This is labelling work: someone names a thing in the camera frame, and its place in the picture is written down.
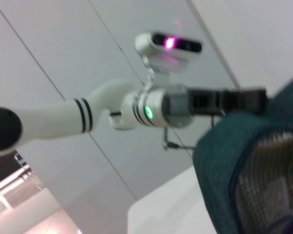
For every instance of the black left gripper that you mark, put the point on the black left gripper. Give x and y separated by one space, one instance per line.
195 104

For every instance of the dark teal insulated lunch bag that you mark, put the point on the dark teal insulated lunch bag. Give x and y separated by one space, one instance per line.
246 158

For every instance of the white head camera unit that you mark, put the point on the white head camera unit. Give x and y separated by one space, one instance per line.
166 51

